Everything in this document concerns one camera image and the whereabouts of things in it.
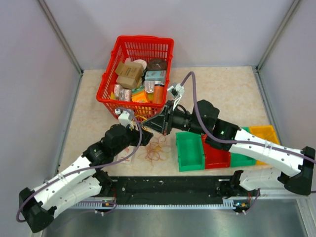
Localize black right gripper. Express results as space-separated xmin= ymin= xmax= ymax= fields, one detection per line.
xmin=143 ymin=100 xmax=207 ymax=136

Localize yellow and red wires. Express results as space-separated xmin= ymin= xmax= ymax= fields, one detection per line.
xmin=138 ymin=134 xmax=173 ymax=168

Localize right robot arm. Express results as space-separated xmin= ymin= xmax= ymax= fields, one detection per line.
xmin=142 ymin=100 xmax=316 ymax=196

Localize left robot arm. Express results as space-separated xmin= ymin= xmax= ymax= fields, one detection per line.
xmin=16 ymin=124 xmax=153 ymax=233

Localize white tissue pack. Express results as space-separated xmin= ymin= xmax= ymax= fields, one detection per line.
xmin=116 ymin=146 xmax=135 ymax=164

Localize orange yellow sticky notes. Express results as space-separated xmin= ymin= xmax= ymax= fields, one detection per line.
xmin=131 ymin=89 xmax=150 ymax=103

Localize orange bottle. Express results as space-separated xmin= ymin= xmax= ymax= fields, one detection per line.
xmin=153 ymin=84 xmax=164 ymax=104

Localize silver foil snack pack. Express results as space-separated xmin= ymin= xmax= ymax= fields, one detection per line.
xmin=144 ymin=80 xmax=164 ymax=93

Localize left green plastic bin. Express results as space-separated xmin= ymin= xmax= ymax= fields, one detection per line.
xmin=176 ymin=132 xmax=205 ymax=172

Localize green plastic bin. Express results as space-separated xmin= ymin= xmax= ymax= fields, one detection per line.
xmin=229 ymin=127 xmax=257 ymax=168
xmin=176 ymin=132 xmax=205 ymax=172

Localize pink wrapped snack pack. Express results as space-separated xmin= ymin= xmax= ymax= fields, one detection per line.
xmin=114 ymin=84 xmax=132 ymax=102

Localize teal snack box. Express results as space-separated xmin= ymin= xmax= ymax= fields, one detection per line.
xmin=145 ymin=70 xmax=166 ymax=81

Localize small brown cardboard box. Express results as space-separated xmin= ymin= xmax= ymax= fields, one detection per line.
xmin=116 ymin=76 xmax=139 ymax=89

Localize white round plate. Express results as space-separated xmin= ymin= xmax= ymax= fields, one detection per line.
xmin=124 ymin=57 xmax=147 ymax=70

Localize red plastic bin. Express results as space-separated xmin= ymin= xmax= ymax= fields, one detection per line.
xmin=201 ymin=135 xmax=231 ymax=169

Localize red plastic shopping basket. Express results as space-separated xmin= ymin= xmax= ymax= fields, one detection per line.
xmin=96 ymin=36 xmax=174 ymax=121

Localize right green plastic bin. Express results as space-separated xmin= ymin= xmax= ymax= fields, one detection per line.
xmin=229 ymin=127 xmax=257 ymax=168

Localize yellow plastic bin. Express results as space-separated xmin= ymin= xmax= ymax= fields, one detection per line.
xmin=249 ymin=125 xmax=281 ymax=166

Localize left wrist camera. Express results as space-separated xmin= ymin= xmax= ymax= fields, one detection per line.
xmin=115 ymin=109 xmax=134 ymax=130

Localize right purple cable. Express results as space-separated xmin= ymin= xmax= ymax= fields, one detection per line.
xmin=180 ymin=71 xmax=316 ymax=213

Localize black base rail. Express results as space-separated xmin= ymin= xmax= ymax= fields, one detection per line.
xmin=104 ymin=176 xmax=249 ymax=205

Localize grey slotted cable duct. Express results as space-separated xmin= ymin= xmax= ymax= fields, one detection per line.
xmin=74 ymin=198 xmax=235 ymax=210

